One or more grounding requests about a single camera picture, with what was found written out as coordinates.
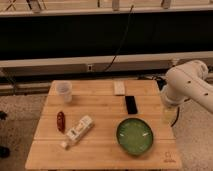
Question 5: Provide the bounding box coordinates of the black rectangular block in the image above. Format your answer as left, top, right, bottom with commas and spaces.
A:
125, 96, 138, 114

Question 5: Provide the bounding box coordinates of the black hanging cable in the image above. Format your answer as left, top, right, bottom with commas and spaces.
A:
102, 3, 135, 72

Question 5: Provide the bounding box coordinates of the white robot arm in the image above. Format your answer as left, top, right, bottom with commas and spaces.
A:
160, 60, 213, 126

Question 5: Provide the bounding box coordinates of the clear plastic cup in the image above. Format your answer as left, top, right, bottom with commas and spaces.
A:
56, 81, 72, 103

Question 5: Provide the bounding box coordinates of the white wall rail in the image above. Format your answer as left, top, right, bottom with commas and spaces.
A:
0, 51, 213, 78

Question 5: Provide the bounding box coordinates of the white wall outlet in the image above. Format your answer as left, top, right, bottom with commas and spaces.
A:
87, 64, 93, 72

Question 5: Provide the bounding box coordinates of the black floor cable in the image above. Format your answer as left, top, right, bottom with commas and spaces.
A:
137, 75, 181, 128

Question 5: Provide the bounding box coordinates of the green ceramic bowl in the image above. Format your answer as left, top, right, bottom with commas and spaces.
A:
116, 118, 154, 156

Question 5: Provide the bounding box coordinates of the brown red oblong object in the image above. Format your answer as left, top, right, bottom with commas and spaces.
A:
57, 111, 65, 133

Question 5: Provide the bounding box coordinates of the white rectangular block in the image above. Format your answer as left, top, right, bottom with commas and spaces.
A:
114, 81, 125, 95

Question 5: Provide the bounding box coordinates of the white tube bottle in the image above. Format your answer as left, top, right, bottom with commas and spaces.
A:
60, 115, 94, 150

